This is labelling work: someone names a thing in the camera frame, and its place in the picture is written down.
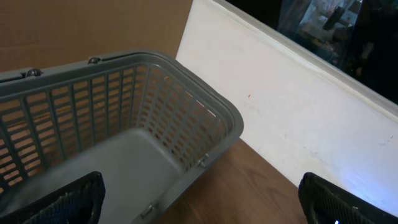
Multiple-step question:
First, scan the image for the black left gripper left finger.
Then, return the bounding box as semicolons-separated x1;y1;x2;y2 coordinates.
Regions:
1;171;106;224

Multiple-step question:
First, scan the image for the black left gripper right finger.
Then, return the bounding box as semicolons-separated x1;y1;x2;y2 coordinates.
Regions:
298;172;397;224

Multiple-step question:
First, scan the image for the grey plastic basket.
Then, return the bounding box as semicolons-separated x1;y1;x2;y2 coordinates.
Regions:
1;51;244;223

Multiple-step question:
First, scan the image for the brown cardboard panel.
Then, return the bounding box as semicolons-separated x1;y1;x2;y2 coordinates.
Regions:
1;0;192;71

